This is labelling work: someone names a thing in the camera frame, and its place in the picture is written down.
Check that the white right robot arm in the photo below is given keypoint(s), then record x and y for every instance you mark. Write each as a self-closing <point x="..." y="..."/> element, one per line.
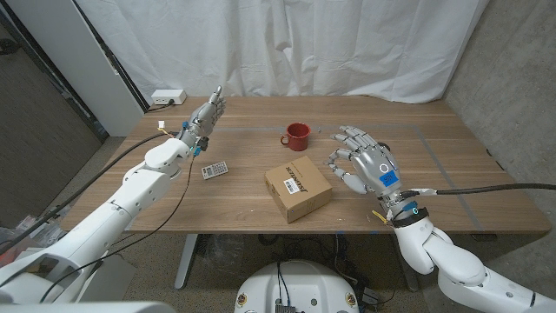
<point x="456" y="261"/>

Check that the grey table leg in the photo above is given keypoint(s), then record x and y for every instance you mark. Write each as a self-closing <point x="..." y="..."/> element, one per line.
<point x="412" y="284"/>
<point x="186" y="261"/>

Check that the brown cardboard packing box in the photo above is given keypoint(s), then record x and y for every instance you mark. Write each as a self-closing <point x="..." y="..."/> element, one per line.
<point x="304" y="174"/>

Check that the white fabric curtain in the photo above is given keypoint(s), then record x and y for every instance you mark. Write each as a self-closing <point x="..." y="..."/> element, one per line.
<point x="282" y="48"/>

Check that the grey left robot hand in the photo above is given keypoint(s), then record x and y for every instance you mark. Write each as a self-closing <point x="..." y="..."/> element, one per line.
<point x="202" y="119"/>

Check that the small grey calculator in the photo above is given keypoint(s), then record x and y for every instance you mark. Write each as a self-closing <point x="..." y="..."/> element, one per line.
<point x="215" y="170"/>

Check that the floor clutter pile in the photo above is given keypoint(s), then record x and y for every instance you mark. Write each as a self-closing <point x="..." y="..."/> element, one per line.
<point x="35" y="224"/>

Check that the white floor plate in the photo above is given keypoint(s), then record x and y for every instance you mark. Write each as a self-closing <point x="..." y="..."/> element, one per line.
<point x="115" y="278"/>

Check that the white power strip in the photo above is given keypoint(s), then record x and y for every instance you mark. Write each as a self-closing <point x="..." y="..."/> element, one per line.
<point x="167" y="96"/>

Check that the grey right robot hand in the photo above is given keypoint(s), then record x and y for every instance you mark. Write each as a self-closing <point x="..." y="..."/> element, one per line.
<point x="375" y="169"/>

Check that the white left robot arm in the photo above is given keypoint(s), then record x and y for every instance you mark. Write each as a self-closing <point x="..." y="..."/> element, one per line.
<point x="139" y="187"/>

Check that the dark oval glasses case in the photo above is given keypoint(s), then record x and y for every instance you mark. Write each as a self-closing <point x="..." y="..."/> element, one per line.
<point x="384" y="146"/>

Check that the grey power brick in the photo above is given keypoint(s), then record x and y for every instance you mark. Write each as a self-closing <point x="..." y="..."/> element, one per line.
<point x="371" y="297"/>

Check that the red enamel mug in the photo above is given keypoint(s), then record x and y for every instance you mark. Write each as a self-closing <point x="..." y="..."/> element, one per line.
<point x="299" y="139"/>

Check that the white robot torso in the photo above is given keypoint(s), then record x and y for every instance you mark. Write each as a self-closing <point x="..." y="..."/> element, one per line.
<point x="297" y="287"/>

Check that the white cabinet panel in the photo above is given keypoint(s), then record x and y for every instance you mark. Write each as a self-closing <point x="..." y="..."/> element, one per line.
<point x="78" y="65"/>

